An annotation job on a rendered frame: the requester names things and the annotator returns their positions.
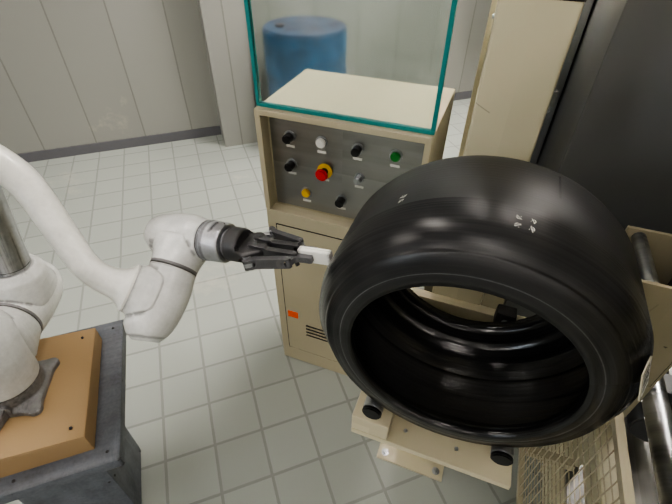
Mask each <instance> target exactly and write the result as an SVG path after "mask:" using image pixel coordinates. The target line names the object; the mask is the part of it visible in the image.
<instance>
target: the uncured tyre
mask: <svg viewBox="0 0 672 504"><path fill-rule="evenodd" d="M559 176H560V177H561V190H562V199H561V198H559ZM409 192H411V193H410V195H409V197H408V200H407V201H406V202H402V203H399V204H396V205H394V204H395V202H396V200H397V198H398V196H400V195H403V194H406V193H409ZM512 212H514V213H518V214H522V215H525V216H528V217H532V218H535V219H538V220H541V224H540V230H539V235H538V236H537V235H534V234H531V233H528V232H525V231H521V230H518V229H514V228H510V223H511V217H512ZM425 286H444V287H456V288H463V289H469V290H474V291H479V292H483V293H487V294H490V295H494V296H497V297H500V298H503V299H505V300H508V301H511V302H513V303H515V304H518V305H520V306H522V307H524V308H526V309H528V310H530V311H532V312H534V313H535V314H536V315H533V316H531V317H527V318H524V319H520V320H514V321H507V322H482V321H474V320H469V319H464V318H460V317H457V316H454V315H451V314H448V313H446V312H444V311H441V310H439V309H437V308H436V307H434V306H432V305H430V304H429V303H427V302H426V301H424V300H423V299H422V298H420V297H419V296H418V295H417V294H416V293H415V292H414V291H413V290H412V289H411V288H414V287H425ZM319 316H320V322H321V326H322V329H323V332H324V335H325V337H326V339H327V342H328V344H329V345H330V347H331V349H332V351H333V353H334V355H335V357H336V359H337V361H338V363H339V364H340V366H341V367H342V369H343V370H344V371H345V373H346V374H347V375H348V377H349V378H350V379H351V380H352V381H353V382H354V383H355V384H356V385H357V386H358V387H359V388H360V389H361V390H362V391H363V392H364V393H365V394H366V395H368V396H369V397H370V398H371V399H373V400H374V401H375V402H377V403H378V404H379V405H381V406H382V407H384V408H385V409H387V410H389V411H390V412H392V413H393V414H395V415H397V416H399V417H401V418H402V419H404V420H406V421H408V422H410V423H413V424H415V425H417V426H419V427H422V428H424V429H426V430H429V431H432V432H434V433H437V434H440V435H443V436H447V437H450V438H453V439H457V440H461V441H466V442H470V443H475V444H481V445H488V446H497V447H514V448H523V447H540V446H548V445H554V444H559V443H563V442H567V441H570V440H573V439H576V438H579V437H581V436H584V435H586V434H588V433H590V432H592V431H594V430H595V429H597V428H599V427H600V426H602V425H604V424H605V423H607V422H608V421H610V420H612V419H613V418H615V417H616V416H618V415H619V414H621V413H622V412H623V411H624V410H626V409H627V408H628V407H629V406H630V405H631V404H632V403H633V402H634V401H635V399H636V398H637V397H638V395H639V388H640V381H641V375H642V373H643V370H644V368H645V366H646V364H647V362H648V360H649V357H650V356H652V357H653V351H654V334H653V328H652V323H651V319H650V315H649V310H648V306H647V302H646V297H645V293H644V288H643V284H642V280H641V275H640V271H639V267H638V262H637V258H636V254H635V251H634V248H633V245H632V243H631V241H630V239H629V237H628V235H627V233H626V231H625V230H624V228H623V227H622V225H621V224H620V223H619V221H618V220H617V219H616V217H615V216H614V215H613V214H612V213H611V212H610V211H609V210H608V209H607V208H606V206H605V205H604V204H603V203H602V202H601V201H600V200H599V199H598V198H596V197H595V196H594V195H593V194H592V193H591V192H589V191H588V190H587V189H585V188H584V187H583V186H581V185H580V184H578V183H576V182H575V181H573V180H571V179H570V178H568V177H566V176H564V175H562V174H560V173H558V172H556V171H554V170H551V169H549V168H546V167H543V166H540V165H538V164H534V163H531V162H527V161H523V160H519V159H514V158H508V157H500V156H487V155H471V156H458V157H451V158H445V159H441V160H436V161H433V162H429V163H426V164H423V165H420V166H418V167H415V168H413V169H411V170H409V171H407V172H405V173H403V174H401V175H399V176H398V177H396V178H395V179H393V180H392V181H390V182H389V183H387V184H386V185H384V186H383V187H382V188H380V189H379V190H378V191H377V192H376V193H374V194H373V195H372V196H371V197H370V198H369V199H368V201H367V202H366V203H365V204H364V205H363V207H362V208H361V210H360V211H359V213H358V214H357V216H356V218H355V219H354V221H353V223H352V225H351V226H350V228H349V230H348V232H347V233H346V235H345V237H344V238H343V240H342V242H341V244H340V245H339V247H338V249H337V250H336V252H335V254H334V256H333V257H332V259H331V261H330V263H329V264H328V266H327V269H326V271H325V274H324V277H323V281H322V286H321V292H320V298H319Z"/></svg>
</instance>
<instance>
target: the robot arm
mask: <svg viewBox="0 0 672 504"><path fill-rule="evenodd" d="M2 187H4V188H5V189H6V190H8V191H9V192H10V193H11V194H12V195H13V196H14V197H15V198H16V200H17V201H18V202H19V203H20V204H21V206H22V207H23V208H24V210H25V211H26V212H27V214H28V215H29V216H30V218H31V219H32V220H33V222H34V223H35V224H36V226H37V227H38V228H39V230H40V231H41V232H42V234H43V235H44V236H45V238H46V239H47V241H48V242H49V243H50V245H51V246H52V247H53V249H54V250H55V251H56V253H57V254H58V255H59V257H60V258H61V259H62V261H63V262H64V263H65V265H66V266H67V267H68V268H69V269H70V271H71V272H72V273H73V274H74V275H75V276H76V277H77V278H78V279H79V280H81V281H82V282H83V283H84V284H86V285H87V286H88V287H90V288H92V289H93V290H95V291H97V292H99V293H101V294H103V295H105V296H106V297H108V298H110V299H111V300H113V302H114V303H115V305H116V306H117V309H118V311H120V312H123V313H124V315H125V318H124V321H123V325H124V329H125V332H126V334H127V335H128V336H129V337H130V339H132V340H139V341H147V342H155V343H159V342H161V341H162V340H164V339H165V338H166V337H168V336H169V335H170V334H171V333H172V332H173V330H174V329H175V328H176V326H177V325H178V323H179V321H180V320H181V318H182V316H183V314H184V312H185V310H186V307H187V305H188V303H189V300H190V297H191V294H192V291H193V286H194V282H195V279H196V276H197V274H198V272H199V270H200V268H201V267H202V265H203V264H204V263H205V262H206V261H214V262H220V263H228V262H230V261H234V262H240V263H243V266H244V269H245V271H251V270H255V269H291V268H292V265H293V264H295V266H299V265H300V263H306V264H312V263H316V264H322V265H328V264H329V263H330V261H331V259H332V257H333V254H332V250H328V249H321V248H317V247H314V246H307V245H305V244H304V240H303V238H302V237H299V236H296V235H293V234H290V233H287V232H284V231H281V230H278V229H276V228H275V227H274V226H270V227H269V231H267V232H265V233H263V232H256V233H254V232H252V231H250V230H249V229H247V228H243V227H236V226H235V225H234V224H232V223H229V222H221V221H216V220H208V219H206V218H204V217H202V216H198V215H193V214H184V213H172V214H163V215H159V216H156V217H154V218H152V219H151V220H150V221H149V222H148V224H147V225H146V227H145V231H144V239H145V241H146V243H147V245H148V247H149V248H150V249H151V250H152V257H151V260H150V263H149V265H148V266H147V265H146V266H141V265H137V266H135V267H132V268H128V269H120V268H115V267H112V266H110V265H108V264H106V263H105V262H103V261H102V260H101V259H100V258H99V257H98V256H97V255H96V254H95V253H94V252H93V250H92V249H91V247H90V246H89V244H88V243H87V242H86V240H85V238H84V237H83V235H82V234H81V232H80V231H79V229H78V228H77V226H76V225H75V223H74V222H73V220H72V219H71V217H70V216H69V214H68V213H67V211H66V210H65V208H64V207H63V205H62V204H61V202H60V201H59V199H58V198H57V196H56V195H55V193H54V192H53V190H52V189H51V187H50V186H49V185H48V183H47V182H46V181H45V179H44V178H43V177H42V176H41V175H40V174H39V173H38V172H37V171H36V170H35V169H34V168H33V167H32V166H31V165H30V164H29V163H28V162H26V161H25V160H24V159H23V158H21V157H20V156H18V155H17V154H15V153H14V152H12V151H11V150H9V149H7V148H6V147H4V146H2V145H1V144H0V430H1V429H2V427H3V426H4V424H5V423H6V421H7V420H8V418H11V417H19V416H32V417H34V416H37V415H39V414H41V413H42V411H43V409H44V405H43V404H44V399H45V397H46V394H47V391H48V388H49V386H50V383H51V380H52V377H53V375H54V372H55V370H56V369H57V367H58V366H59V365H60V361H59V359H58V358H55V357H54V358H49V359H46V360H41V361H37V359H36V357H35V356H36V355H37V351H38V346H39V340H40V336H41V333H42V331H43V330H44V329H45V327H46V326H47V324H48V323H49V321H50V320H51V318H52V316H53V314H54V312H55V310H56V308H57V306H58V304H59V302H60V299H61V297H62V293H63V280H62V276H61V274H60V272H59V271H58V269H57V268H56V267H55V266H54V265H52V264H51V263H49V262H47V261H44V260H42V259H41V258H40V257H38V256H35V255H33V254H29V253H28V251H27V248H26V246H25V243H24V241H23V238H22V236H21V233H20V231H19V229H18V226H17V224H16V221H15V219H14V216H13V214H12V211H11V209H10V206H9V204H8V201H7V199H6V196H5V194H4V191H3V189H2ZM284 262H285V263H284ZM299 262H300V263H299Z"/></svg>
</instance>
